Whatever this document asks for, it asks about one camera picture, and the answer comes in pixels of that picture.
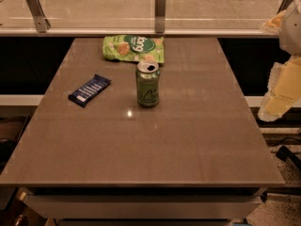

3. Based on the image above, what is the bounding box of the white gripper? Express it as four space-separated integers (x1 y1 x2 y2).
258 0 301 121

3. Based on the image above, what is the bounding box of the green soda can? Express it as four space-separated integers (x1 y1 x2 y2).
135 61 160 107

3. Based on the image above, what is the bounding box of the green snack bag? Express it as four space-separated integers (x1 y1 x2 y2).
103 35 165 64

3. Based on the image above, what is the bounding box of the blue candy bar wrapper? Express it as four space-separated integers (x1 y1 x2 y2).
68 74 111 107

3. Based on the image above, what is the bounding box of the glass barrier panel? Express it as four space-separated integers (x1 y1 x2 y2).
0 0 282 29

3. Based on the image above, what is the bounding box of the black cable on floor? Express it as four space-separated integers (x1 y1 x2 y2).
270 137 301 171

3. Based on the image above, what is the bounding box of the middle metal bracket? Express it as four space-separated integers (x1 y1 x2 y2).
154 0 166 33

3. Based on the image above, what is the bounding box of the left metal bracket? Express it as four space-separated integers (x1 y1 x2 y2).
25 0 51 33

